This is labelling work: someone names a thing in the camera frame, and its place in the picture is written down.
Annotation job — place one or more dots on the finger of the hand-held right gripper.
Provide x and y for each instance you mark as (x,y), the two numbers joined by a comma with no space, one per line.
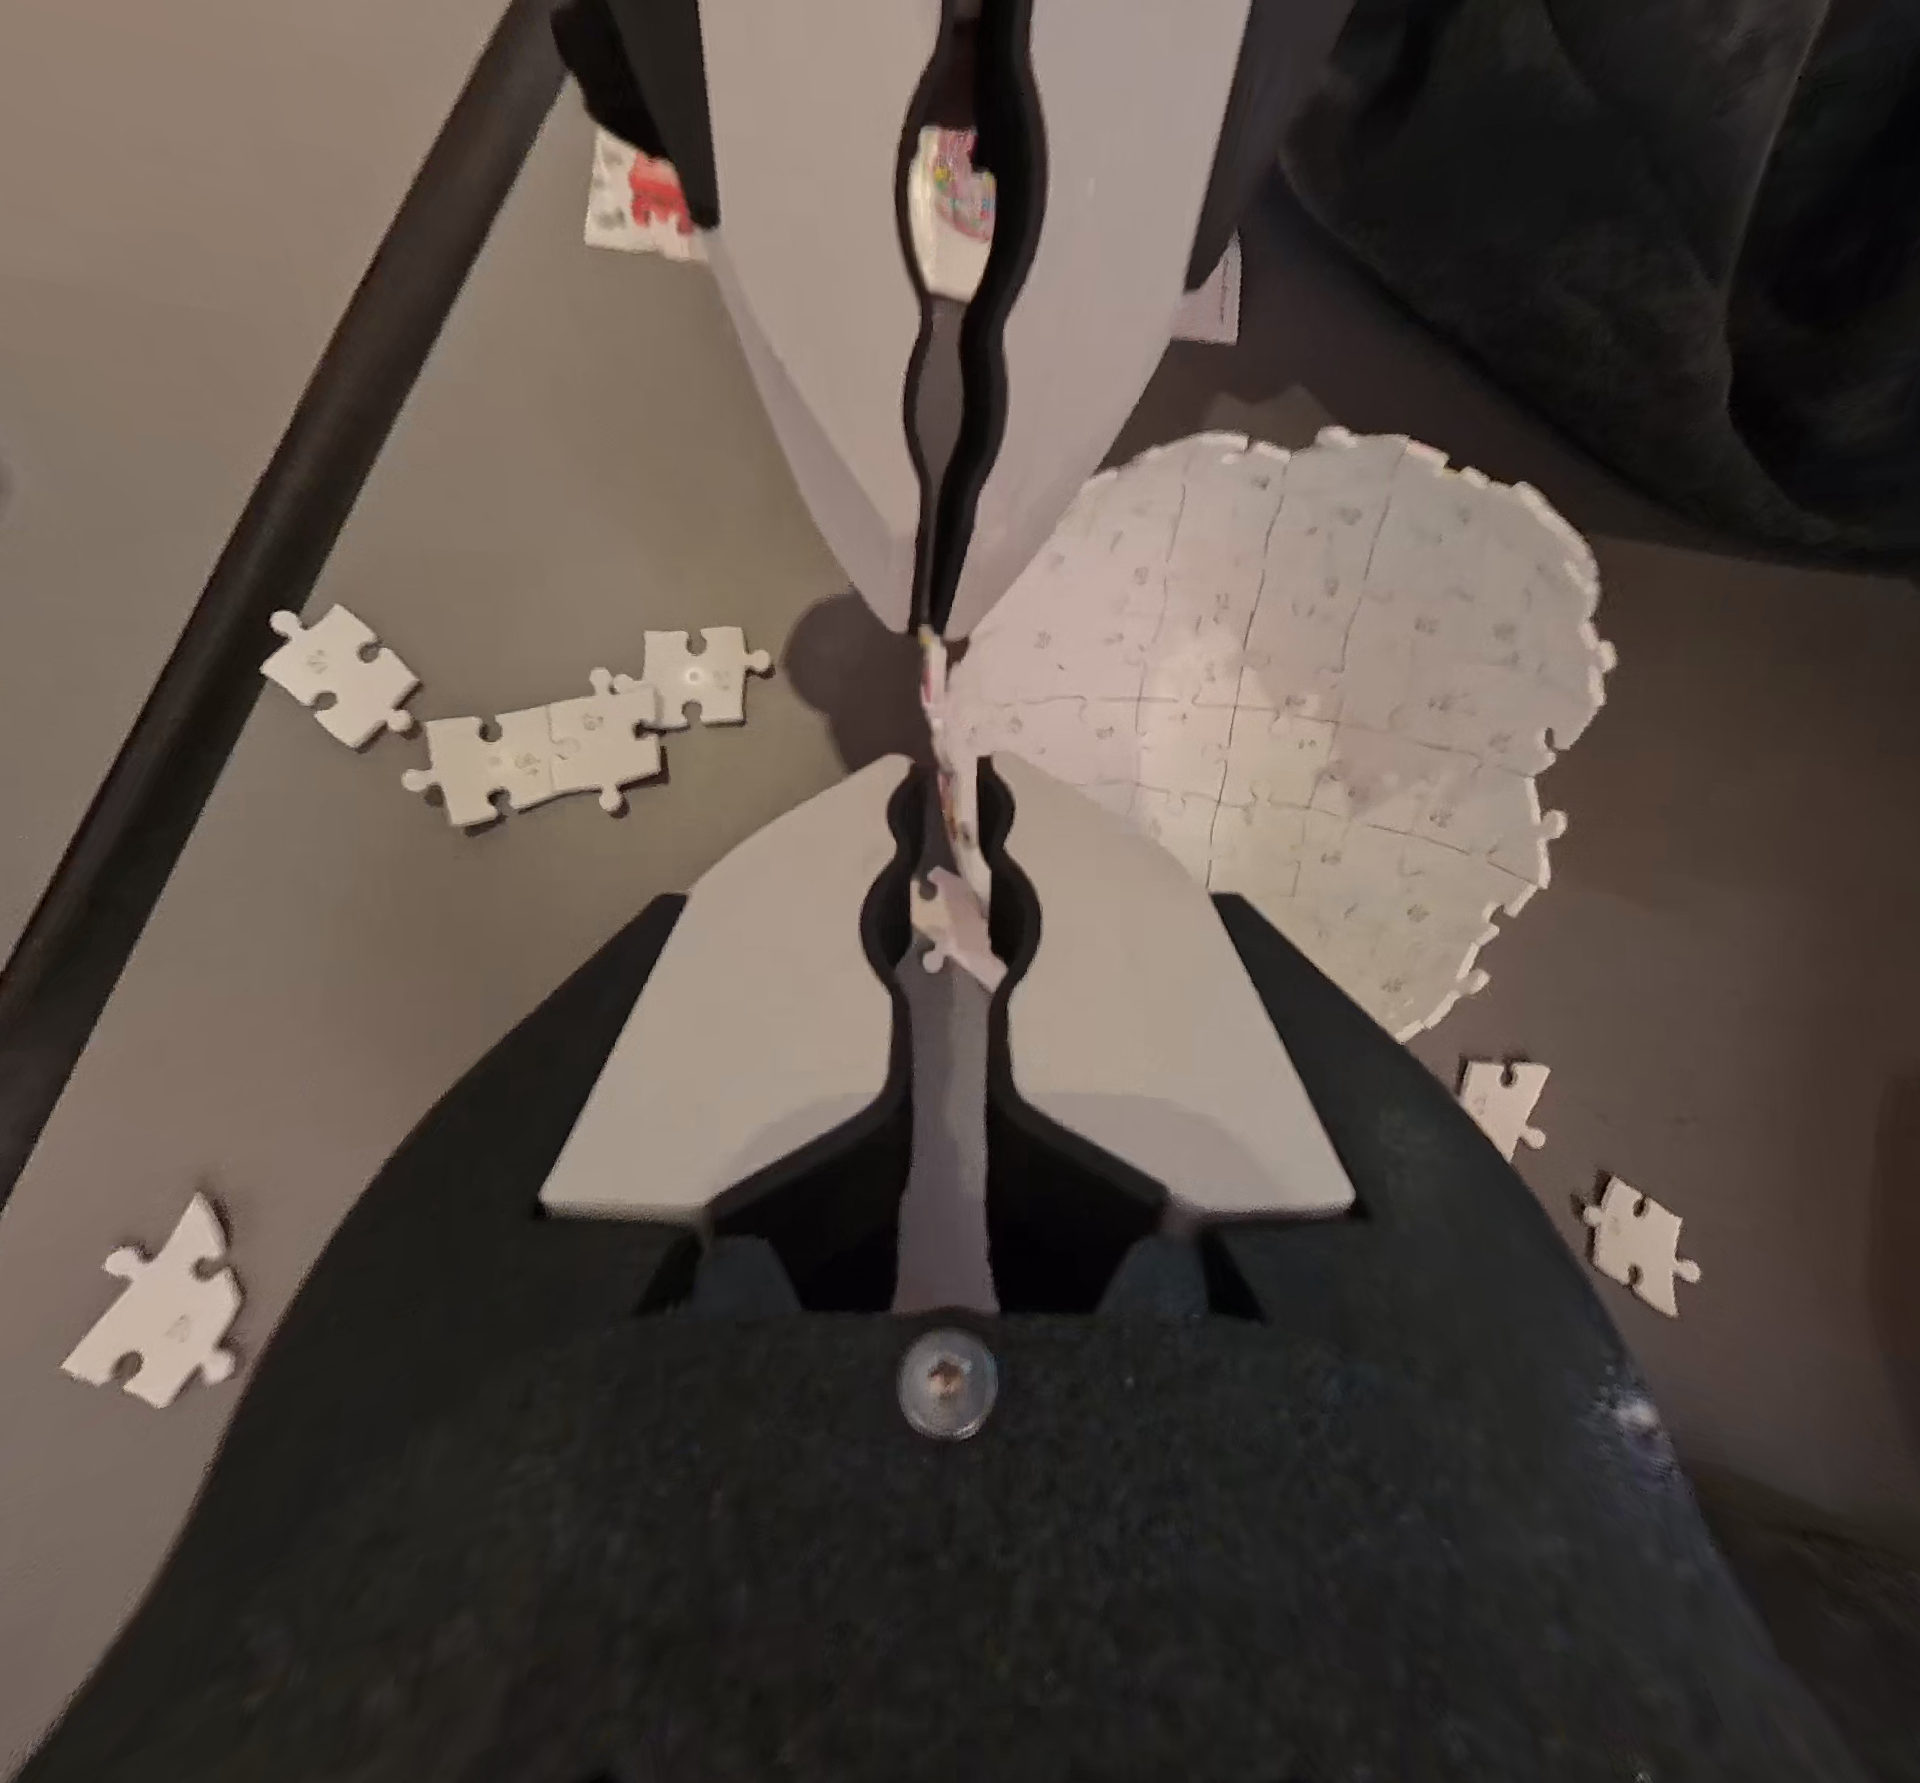
(809,238)
(1096,238)

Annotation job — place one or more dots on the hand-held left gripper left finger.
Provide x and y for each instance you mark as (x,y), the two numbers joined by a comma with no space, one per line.
(736,1049)

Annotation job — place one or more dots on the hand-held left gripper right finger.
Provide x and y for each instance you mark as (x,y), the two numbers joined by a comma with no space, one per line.
(1171,1049)

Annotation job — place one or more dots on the white puzzle piece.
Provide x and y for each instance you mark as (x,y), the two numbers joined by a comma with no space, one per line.
(342,672)
(698,672)
(947,920)
(1506,1105)
(165,1311)
(1639,1244)

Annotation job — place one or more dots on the partly built puzzle ball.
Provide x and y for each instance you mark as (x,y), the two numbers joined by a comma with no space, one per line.
(1321,704)

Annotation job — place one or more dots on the puzzle instruction sheet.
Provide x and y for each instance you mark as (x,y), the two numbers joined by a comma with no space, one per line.
(645,199)

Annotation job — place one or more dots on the joined white puzzle pieces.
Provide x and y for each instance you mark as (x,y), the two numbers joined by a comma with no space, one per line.
(533,762)

